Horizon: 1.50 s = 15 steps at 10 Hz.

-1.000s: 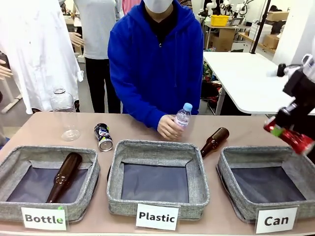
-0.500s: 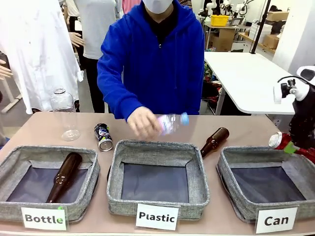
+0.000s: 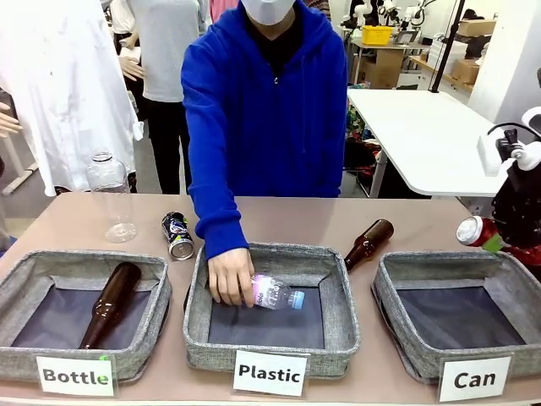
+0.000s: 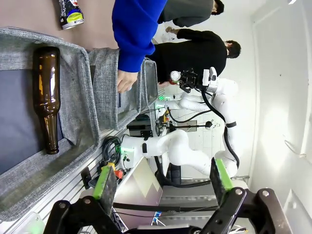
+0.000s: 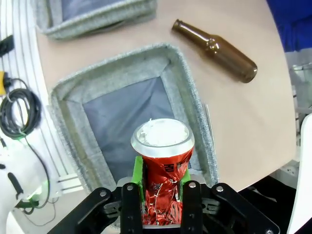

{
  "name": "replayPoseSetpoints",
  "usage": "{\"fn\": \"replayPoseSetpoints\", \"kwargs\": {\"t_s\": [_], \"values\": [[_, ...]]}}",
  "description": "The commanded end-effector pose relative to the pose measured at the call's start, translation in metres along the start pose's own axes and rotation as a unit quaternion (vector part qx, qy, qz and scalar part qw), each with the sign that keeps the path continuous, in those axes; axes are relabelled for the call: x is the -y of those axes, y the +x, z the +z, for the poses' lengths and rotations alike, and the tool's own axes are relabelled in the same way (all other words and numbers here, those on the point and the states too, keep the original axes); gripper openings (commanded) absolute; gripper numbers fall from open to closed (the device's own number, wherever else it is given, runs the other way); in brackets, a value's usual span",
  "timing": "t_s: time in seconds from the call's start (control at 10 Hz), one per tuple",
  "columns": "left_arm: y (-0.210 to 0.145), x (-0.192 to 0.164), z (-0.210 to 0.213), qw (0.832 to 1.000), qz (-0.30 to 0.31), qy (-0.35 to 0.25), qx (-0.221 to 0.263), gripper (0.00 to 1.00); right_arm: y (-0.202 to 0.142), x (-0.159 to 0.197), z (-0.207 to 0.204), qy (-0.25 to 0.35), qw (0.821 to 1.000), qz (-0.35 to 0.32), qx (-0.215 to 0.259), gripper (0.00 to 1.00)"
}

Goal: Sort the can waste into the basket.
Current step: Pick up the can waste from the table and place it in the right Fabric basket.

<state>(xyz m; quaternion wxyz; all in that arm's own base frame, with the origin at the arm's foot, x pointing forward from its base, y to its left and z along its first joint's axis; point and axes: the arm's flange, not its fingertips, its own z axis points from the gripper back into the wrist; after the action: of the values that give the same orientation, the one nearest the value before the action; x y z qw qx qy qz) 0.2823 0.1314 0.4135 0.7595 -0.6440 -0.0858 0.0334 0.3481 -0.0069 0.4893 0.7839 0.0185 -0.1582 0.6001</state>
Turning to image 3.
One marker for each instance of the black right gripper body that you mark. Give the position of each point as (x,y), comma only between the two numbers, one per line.
(520,203)

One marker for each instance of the red drink can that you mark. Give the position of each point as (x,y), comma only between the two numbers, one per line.
(475,232)

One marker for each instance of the small clear plastic water bottle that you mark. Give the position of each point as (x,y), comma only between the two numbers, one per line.
(275,294)

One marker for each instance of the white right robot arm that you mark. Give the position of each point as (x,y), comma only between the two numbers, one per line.
(533,156)

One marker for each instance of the person's right forearm blue sleeve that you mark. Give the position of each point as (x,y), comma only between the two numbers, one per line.
(220,228)

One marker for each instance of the white Can label card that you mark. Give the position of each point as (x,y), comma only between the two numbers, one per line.
(474,379)

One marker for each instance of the grey fabric basket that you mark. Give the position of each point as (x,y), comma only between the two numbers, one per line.
(17,360)
(339,296)
(422,364)

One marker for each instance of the dark blue drink can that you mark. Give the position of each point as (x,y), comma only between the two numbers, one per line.
(177,237)

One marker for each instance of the person's right hand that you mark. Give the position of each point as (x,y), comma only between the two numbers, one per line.
(230,275)

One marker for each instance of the white power socket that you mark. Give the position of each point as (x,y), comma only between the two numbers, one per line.
(477,208)

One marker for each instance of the brown glass bottle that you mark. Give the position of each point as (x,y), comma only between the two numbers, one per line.
(372,242)
(112,296)

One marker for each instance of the white table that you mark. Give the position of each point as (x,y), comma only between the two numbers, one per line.
(422,127)

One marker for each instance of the black stand pole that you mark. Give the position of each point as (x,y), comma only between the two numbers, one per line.
(444,59)

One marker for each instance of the small cardboard box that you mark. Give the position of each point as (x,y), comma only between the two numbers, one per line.
(475,27)

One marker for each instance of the large cardboard box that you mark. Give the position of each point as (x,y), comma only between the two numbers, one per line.
(382,69)

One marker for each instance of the wooden desk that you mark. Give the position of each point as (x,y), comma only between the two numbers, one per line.
(406,45)

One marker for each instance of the yellow plastic bin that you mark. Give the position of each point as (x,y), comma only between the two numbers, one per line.
(377,35)

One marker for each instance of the person in blue hoodie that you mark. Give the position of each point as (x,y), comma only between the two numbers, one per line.
(274,127)

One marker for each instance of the white Plastic label card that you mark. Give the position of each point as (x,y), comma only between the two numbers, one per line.
(269,373)

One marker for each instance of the white face mask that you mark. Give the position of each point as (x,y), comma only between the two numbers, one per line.
(266,10)

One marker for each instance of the mannequin in light t-shirt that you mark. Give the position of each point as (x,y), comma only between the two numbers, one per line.
(169,51)

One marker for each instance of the large clear plastic jar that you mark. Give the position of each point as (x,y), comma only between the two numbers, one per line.
(112,199)

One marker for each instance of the white Bottle label card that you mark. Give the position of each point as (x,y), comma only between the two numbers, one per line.
(76,375)

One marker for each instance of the bare mannequin hand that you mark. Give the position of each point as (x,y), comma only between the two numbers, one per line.
(8,120)

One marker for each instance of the white table frame leg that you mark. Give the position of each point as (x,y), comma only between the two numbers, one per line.
(19,177)

